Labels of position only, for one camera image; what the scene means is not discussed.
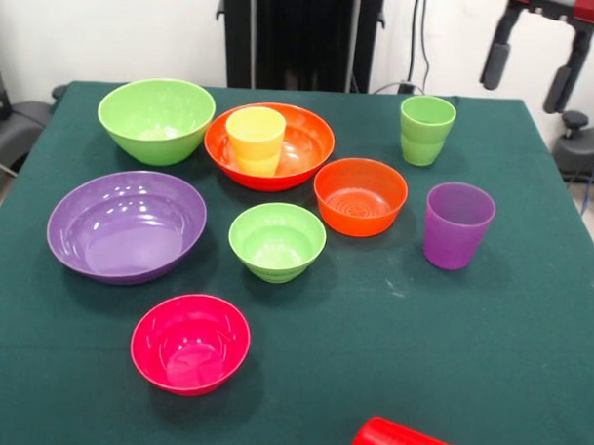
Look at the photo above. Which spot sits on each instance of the large purple bowl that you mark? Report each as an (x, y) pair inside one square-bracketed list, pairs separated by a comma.
[(126, 236)]

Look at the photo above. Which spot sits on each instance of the green cup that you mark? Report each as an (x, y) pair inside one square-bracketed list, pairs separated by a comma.
[(427, 134)]

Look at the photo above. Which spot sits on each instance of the purple cup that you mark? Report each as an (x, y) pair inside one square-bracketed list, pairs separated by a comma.
[(455, 233)]

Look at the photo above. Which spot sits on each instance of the black pedestal leg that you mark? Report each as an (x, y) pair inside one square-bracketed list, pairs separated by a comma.
[(17, 130), (577, 149)]

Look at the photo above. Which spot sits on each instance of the red cup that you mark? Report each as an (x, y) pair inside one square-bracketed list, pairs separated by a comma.
[(406, 443)]

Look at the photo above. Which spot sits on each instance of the yellow cup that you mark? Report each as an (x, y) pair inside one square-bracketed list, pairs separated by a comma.
[(255, 143)]

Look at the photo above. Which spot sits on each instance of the large orange-red bowl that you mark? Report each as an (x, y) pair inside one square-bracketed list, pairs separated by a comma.
[(309, 149)]

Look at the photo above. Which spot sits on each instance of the small green bowl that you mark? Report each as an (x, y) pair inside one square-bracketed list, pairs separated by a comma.
[(276, 246)]

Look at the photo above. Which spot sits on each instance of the large green bowl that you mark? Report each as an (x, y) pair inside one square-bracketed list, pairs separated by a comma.
[(156, 130)]

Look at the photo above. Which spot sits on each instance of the pink bowl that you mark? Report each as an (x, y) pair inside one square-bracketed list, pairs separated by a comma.
[(190, 350)]

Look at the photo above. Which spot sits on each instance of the dark green tablecloth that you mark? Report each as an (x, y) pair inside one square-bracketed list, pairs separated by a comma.
[(468, 336)]

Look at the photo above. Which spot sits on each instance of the small orange bowl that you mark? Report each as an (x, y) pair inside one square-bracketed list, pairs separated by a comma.
[(361, 205)]

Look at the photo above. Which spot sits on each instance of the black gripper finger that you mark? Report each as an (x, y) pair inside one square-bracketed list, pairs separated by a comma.
[(498, 54), (568, 71)]

